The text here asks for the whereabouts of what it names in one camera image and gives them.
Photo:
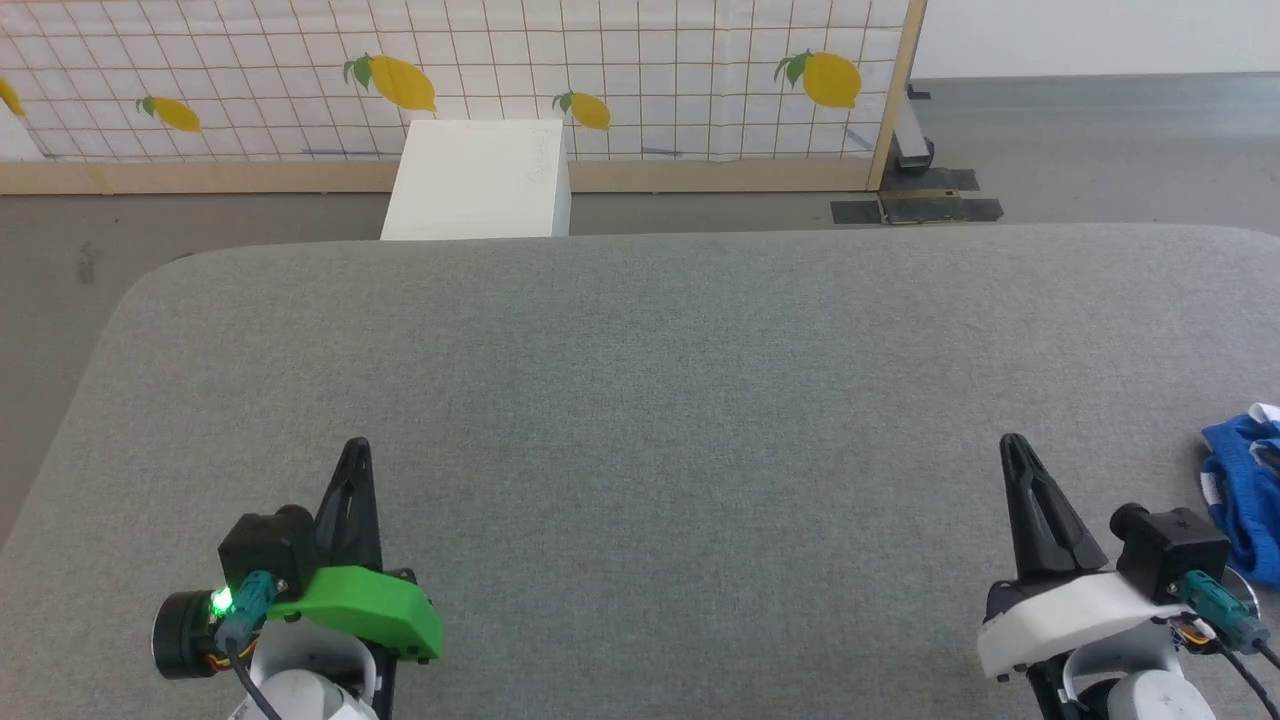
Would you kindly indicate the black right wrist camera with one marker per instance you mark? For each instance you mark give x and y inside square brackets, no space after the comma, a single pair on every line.
[1170,550]

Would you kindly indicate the grey metal partition foot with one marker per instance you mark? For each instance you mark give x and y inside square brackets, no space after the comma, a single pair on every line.
[912,140]

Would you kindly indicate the long black floor mat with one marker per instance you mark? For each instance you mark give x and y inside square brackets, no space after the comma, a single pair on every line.
[930,211]

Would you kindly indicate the small black floor mat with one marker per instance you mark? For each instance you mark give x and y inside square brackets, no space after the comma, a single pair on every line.
[935,180]

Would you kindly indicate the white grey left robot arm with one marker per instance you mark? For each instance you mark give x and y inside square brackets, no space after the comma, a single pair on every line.
[305,700]

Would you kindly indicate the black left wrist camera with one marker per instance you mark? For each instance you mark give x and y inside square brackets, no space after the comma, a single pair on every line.
[265,550]

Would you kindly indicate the white rectangular box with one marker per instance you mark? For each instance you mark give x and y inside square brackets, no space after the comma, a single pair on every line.
[475,180]

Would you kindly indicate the lemon print partition wood frame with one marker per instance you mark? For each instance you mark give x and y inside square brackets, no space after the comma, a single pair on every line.
[300,100]

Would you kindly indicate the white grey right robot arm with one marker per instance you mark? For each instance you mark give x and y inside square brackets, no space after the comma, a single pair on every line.
[1140,700]

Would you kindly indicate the blue garment with white trim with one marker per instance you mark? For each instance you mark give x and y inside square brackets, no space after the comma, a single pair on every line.
[1250,500]

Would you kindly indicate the green and white left gripper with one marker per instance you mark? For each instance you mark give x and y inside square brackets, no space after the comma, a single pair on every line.
[360,610]

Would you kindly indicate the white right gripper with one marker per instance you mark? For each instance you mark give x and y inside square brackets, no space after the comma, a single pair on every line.
[1070,615]

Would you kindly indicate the grey fabric padded cover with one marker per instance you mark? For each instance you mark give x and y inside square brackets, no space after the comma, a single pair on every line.
[640,400]

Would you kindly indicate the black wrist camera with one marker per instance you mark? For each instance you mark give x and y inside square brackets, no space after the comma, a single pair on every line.
[1170,550]
[265,550]

